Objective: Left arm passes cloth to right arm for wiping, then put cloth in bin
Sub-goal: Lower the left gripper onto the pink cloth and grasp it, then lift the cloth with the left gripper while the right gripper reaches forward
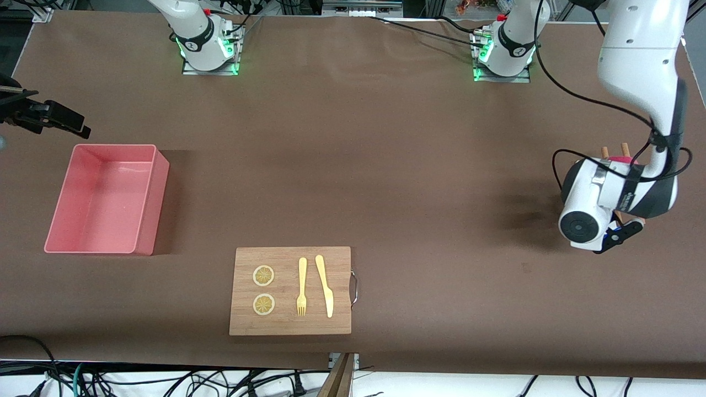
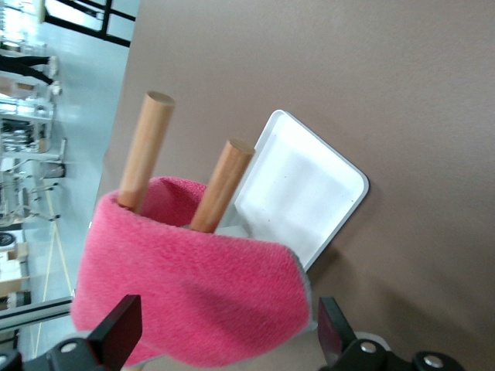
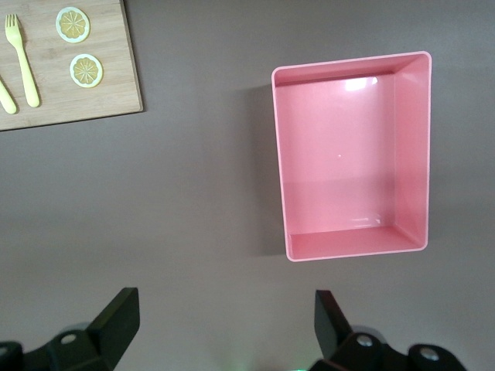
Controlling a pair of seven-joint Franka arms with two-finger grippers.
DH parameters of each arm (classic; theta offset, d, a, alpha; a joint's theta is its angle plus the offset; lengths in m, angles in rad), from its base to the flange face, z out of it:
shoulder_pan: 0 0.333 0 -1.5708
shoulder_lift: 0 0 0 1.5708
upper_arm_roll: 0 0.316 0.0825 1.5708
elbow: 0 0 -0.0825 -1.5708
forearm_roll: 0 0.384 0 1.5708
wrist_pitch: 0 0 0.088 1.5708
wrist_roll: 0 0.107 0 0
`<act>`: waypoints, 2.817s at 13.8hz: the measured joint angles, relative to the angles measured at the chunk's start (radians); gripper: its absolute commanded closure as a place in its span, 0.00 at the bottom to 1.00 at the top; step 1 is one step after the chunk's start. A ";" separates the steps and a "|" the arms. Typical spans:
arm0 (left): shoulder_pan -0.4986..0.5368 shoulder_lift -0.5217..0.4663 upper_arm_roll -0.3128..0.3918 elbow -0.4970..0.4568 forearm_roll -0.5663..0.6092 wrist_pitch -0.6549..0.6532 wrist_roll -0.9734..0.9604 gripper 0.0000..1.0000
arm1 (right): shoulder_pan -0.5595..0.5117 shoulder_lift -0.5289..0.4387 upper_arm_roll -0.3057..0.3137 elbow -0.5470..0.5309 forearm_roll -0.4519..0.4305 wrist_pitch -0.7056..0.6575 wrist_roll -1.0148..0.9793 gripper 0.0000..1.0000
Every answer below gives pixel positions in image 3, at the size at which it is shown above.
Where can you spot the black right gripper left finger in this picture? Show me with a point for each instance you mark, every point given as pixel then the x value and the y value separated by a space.
pixel 96 344

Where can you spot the yellow plastic knife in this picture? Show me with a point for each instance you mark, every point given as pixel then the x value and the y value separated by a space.
pixel 7 104

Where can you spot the pink plastic bin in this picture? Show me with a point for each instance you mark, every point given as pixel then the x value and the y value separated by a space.
pixel 340 154

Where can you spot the bamboo cutting board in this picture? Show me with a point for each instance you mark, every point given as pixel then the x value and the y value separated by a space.
pixel 77 104

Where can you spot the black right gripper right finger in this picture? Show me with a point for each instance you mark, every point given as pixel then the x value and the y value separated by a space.
pixel 348 348

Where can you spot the toy lemon slice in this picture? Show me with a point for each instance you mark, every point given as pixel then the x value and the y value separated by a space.
pixel 86 71
pixel 72 24

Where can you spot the yellow plastic fork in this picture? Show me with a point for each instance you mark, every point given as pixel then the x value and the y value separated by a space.
pixel 27 73

